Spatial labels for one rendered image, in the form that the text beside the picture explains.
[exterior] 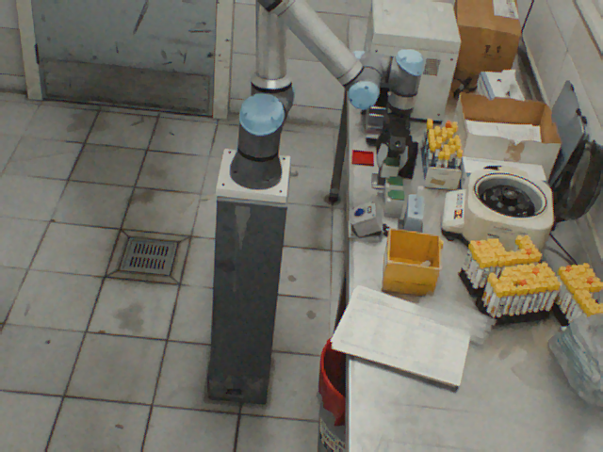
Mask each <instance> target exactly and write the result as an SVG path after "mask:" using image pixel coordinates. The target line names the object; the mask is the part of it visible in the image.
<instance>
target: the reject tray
mask: <svg viewBox="0 0 603 452"><path fill-rule="evenodd" d="M351 163H352V164H358V165H367V166H374V152H371V151H362V150H351Z"/></svg>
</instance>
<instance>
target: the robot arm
mask: <svg viewBox="0 0 603 452"><path fill-rule="evenodd" d="M287 28H289V29H290V30H291V31H292V33H293V34H294V35H295V36H296V37H297V38H298V39H299V40H300V41H301V42H302V43H303V44H304V45H305V46H306V48H307V49H308V50H309V51H310V52H311V53H312V54H313V55H314V56H315V57H316V58H317V59H318V60H319V61H320V63H321V64H322V65H323V66H324V67H325V68H326V69H327V70H328V71H329V72H330V73H331V74H332V75H333V76H334V77H335V79H336V80H337V81H338V82H339V83H340V84H341V85H342V86H343V87H344V88H345V89H346V90H347V92H348V93H349V101H350V103H351V105H352V106H354V107H355V108H357V109H361V110H365V109H369V108H371V107H373V106H374V105H375V103H376V101H377V99H378V97H379V94H380V87H381V83H384V84H391V88H390V91H391V92H389V91H388V92H387V95H389V99H388V108H389V110H390V111H391V112H390V113H386V112H384V116H383V126H382V131H381V134H380V135H379V136H378V137H377V140H376V161H377V166H378V168H380V167H381V166H382V165H383V160H384V155H385V154H386V153H387V152H389V153H398V154H399V170H400V169H401V168H402V167H403V166H404V164H405V162H406V160H407V158H408V157H409V154H410V152H411V150H412V148H413V142H412V136H411V135H410V136H409V134H411V131H410V130H409V128H410V122H409V115H407V114H410V113H412V112H413V109H414V106H415V104H416V96H417V91H418V86H419V82H420V77H421V74H422V69H423V63H424V59H423V56H422V55H421V54H420V53H419V52H417V51H414V50H410V49H408V50H400V51H399V52H398V53H397V55H396V56H385V55H380V54H374V53H370V52H368V51H365V52H363V51H354V52H353V53H352V52H351V51H350V50H349V49H348V48H347V46H346V45H345V44H344V43H343V42H342V41H341V40H340V39H339V38H338V37H337V36H336V34H335V33H334V32H333V31H332V30H331V29H330V28H329V27H328V25H326V24H325V23H324V22H323V21H322V20H321V19H320V18H319V17H318V15H317V14H316V13H315V12H314V11H313V10H312V9H311V8H310V7H309V5H308V4H307V3H306V2H305V1H304V0H255V68H256V72H255V73H253V74H252V76H251V96H250V97H248V98H247V99H245V100H244V102H243V103H242V105H241V108H240V110H239V127H238V140H237V150H236V153H235V155H234V157H233V159H232V161H231V163H230V168H229V175H230V177H231V179H232V180H233V181H234V182H235V183H236V184H238V185H239V186H243V187H246V188H249V189H267V188H272V187H274V186H277V185H278V184H279V183H280V182H281V181H282V178H283V166H282V162H281V159H280V155H279V150H280V142H281V134H282V131H283V128H284V125H285V121H286V119H287V116H288V114H289V112H290V109H291V108H292V106H293V105H294V101H295V89H294V86H293V84H292V76H291V74H290V73H288V72H287ZM386 115H387V116H386ZM386 142H387V143H388V144H387V143H386Z"/></svg>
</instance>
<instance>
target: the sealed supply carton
mask: <svg viewBox="0 0 603 452"><path fill-rule="evenodd" d="M453 11H454V16H455V20H456V24H457V28H458V32H459V36H460V41H461V44H460V48H459V53H458V56H457V61H456V65H455V69H454V71H457V72H464V73H475V74H481V72H489V73H503V71H504V70H505V71H508V70H512V69H513V64H514V60H515V57H516V53H517V50H518V46H519V42H520V37H522V34H521V23H520V19H519V16H518V9H517V1H516V0H455V3H454V7H453Z"/></svg>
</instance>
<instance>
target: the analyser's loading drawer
mask: <svg viewBox="0 0 603 452"><path fill-rule="evenodd" d="M385 110H386V108H385V101H380V100H377V101H376V103H375V105H374V106H373V107H371V108H369V109H366V137H371V138H377V137H378V136H379V135H380V134H381V131H382V126H383V116H384V112H385Z"/></svg>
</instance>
